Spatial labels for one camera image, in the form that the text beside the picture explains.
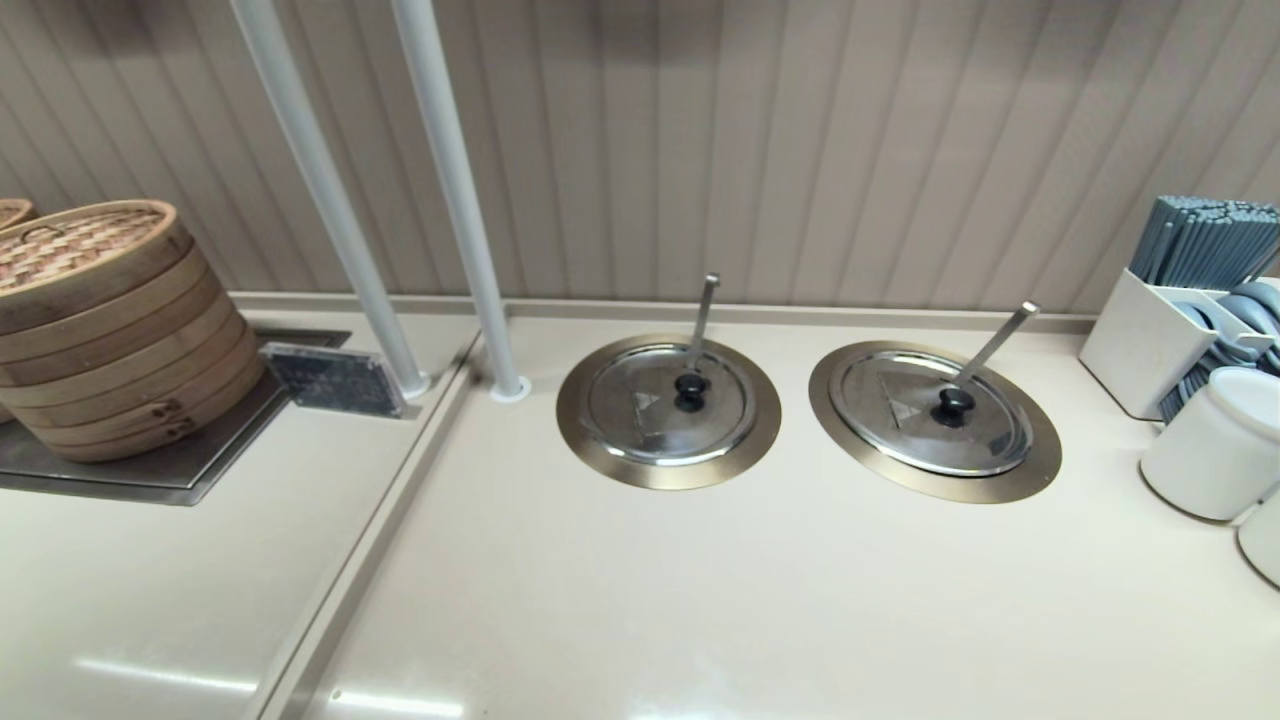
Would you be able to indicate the grey plastic spoons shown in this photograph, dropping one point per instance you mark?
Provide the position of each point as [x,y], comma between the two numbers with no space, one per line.
[1245,310]

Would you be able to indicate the stacked bamboo steamer baskets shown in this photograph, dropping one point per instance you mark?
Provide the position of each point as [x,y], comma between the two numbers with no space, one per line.
[120,330]

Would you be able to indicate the white ceramic jar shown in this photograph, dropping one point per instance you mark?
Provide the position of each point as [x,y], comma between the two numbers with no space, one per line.
[1210,450]
[1265,540]

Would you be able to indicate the bamboo steamer basket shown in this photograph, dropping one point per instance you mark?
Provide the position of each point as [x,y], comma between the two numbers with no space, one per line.
[12,212]

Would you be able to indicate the white utensil caddy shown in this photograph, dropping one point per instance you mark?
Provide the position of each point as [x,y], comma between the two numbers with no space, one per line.
[1130,340]

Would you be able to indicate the steel steamer tray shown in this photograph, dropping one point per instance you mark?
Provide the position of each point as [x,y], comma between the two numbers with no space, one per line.
[150,482]

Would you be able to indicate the steel ladle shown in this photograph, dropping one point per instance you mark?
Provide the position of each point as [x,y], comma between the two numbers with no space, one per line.
[995,345]

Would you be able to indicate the steel hinged lid black knob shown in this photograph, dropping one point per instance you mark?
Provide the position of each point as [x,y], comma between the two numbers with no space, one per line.
[640,430]
[900,440]

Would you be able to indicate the grey chopsticks bundle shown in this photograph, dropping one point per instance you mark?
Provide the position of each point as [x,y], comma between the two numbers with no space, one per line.
[1210,245]

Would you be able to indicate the white metal pole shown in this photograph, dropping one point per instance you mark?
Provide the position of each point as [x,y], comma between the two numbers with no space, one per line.
[320,180]
[455,180]

